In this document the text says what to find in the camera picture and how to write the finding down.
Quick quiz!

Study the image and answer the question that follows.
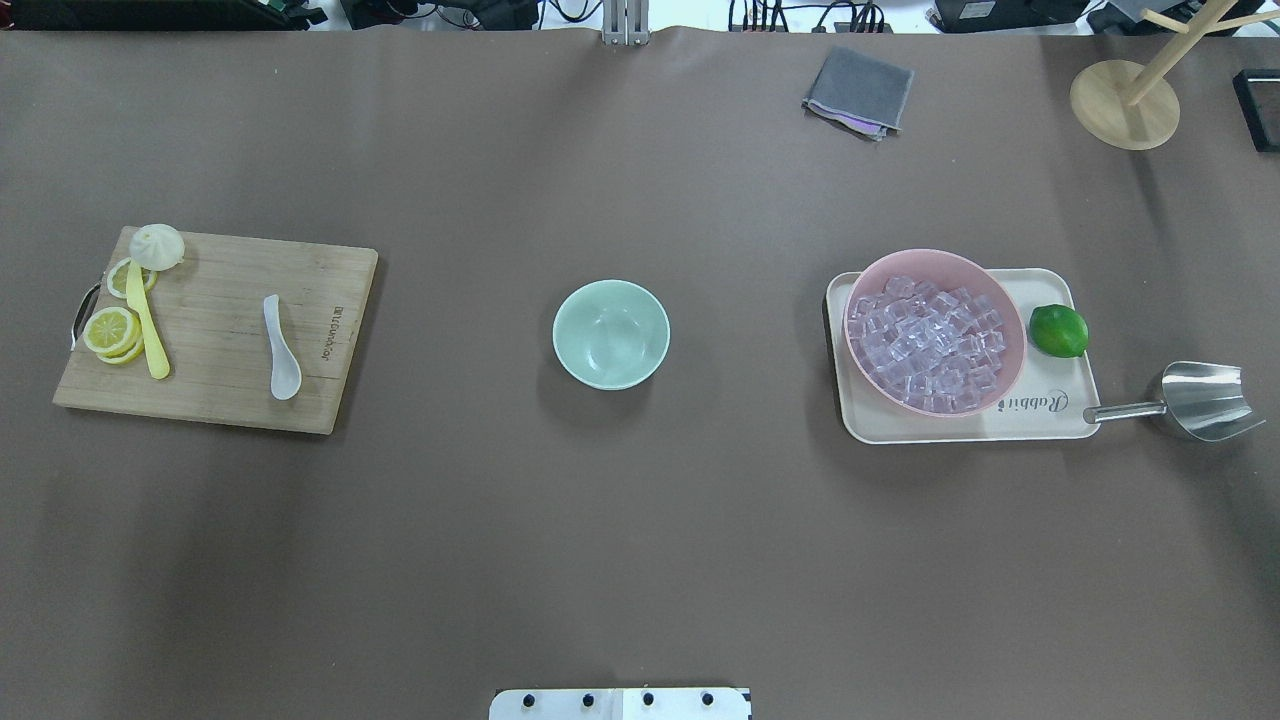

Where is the lemon slice under bun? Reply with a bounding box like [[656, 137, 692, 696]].
[[106, 258, 159, 300]]

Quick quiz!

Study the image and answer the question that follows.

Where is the mint green bowl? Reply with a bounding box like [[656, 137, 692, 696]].
[[550, 279, 672, 391]]

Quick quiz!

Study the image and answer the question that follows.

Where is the wooden cup tree stand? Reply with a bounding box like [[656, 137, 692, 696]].
[[1069, 1, 1279, 151]]

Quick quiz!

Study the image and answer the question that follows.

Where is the white ceramic spoon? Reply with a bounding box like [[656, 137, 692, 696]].
[[262, 293, 302, 401]]

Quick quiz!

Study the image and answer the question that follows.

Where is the pink bowl of ice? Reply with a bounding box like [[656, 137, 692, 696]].
[[841, 249, 1027, 418]]

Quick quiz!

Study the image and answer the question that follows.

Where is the beige rectangular tray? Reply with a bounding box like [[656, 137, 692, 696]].
[[824, 272, 1100, 445]]

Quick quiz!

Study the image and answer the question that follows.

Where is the steel ice scoop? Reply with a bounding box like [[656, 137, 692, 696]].
[[1083, 360, 1266, 443]]

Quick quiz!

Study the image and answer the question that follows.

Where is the green lime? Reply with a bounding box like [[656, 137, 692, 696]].
[[1027, 304, 1091, 359]]

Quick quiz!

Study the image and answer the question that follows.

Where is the white steamed bun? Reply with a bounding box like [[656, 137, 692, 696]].
[[128, 223, 186, 272]]

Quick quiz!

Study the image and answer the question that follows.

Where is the yellow plastic knife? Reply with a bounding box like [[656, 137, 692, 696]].
[[125, 259, 172, 380]]

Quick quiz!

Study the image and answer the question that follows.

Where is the folded grey cloth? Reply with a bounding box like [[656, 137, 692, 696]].
[[801, 47, 915, 141]]

